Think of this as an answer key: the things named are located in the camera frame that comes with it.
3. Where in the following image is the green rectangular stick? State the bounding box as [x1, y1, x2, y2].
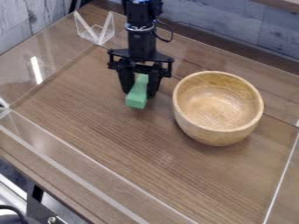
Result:
[126, 74, 148, 109]

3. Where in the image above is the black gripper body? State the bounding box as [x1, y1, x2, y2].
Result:
[107, 49, 174, 78]

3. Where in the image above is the wooden bowl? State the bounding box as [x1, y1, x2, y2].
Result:
[172, 71, 266, 146]

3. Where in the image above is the clear acrylic front wall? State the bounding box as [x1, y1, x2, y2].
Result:
[0, 109, 199, 224]

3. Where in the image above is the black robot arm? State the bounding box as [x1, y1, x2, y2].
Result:
[107, 0, 174, 98]

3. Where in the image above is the black table leg bracket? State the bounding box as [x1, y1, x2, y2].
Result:
[27, 184, 68, 224]

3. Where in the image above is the black cable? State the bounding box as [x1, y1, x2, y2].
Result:
[0, 205, 28, 224]

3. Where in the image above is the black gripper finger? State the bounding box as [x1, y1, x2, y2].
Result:
[118, 69, 135, 94]
[147, 73, 162, 98]

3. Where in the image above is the clear acrylic corner bracket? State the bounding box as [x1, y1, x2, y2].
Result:
[74, 11, 115, 46]

